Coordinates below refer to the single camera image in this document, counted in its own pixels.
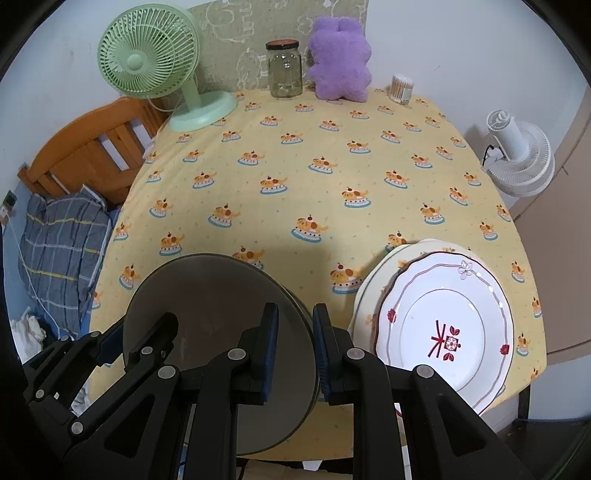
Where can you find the floral ceramic bowl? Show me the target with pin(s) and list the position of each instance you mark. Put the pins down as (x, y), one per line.
(215, 298)

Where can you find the green desk fan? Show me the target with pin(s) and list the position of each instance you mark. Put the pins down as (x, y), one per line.
(151, 51)

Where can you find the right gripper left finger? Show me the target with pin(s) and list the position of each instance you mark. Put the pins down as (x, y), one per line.
(209, 398)

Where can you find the large yellow floral plate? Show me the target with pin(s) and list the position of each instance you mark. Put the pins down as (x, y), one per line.
(366, 308)

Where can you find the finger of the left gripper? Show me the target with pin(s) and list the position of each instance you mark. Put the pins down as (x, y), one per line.
(61, 370)
(139, 407)

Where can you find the cotton swab container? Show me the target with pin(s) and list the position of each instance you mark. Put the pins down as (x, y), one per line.
(401, 89)

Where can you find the purple plush toy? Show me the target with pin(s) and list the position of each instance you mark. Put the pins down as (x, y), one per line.
(340, 54)

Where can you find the red pattern white plate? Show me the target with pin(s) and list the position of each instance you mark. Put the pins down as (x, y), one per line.
(449, 312)

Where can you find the pile of clothes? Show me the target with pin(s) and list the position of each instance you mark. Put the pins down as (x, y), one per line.
(28, 337)

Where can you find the green patterned wall mat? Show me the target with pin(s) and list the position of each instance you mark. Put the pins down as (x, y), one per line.
(233, 36)

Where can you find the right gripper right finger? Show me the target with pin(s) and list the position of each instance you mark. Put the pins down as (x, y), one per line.
(406, 424)

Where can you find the yellow patterned tablecloth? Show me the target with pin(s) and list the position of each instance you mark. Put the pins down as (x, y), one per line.
(315, 193)

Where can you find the grey plaid pillow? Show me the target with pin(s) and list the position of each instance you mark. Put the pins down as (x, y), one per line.
(60, 255)

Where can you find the white clip fan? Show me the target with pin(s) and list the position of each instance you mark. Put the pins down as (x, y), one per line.
(525, 165)

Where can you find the glass jar dark lid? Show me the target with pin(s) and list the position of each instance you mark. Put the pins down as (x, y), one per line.
(284, 68)

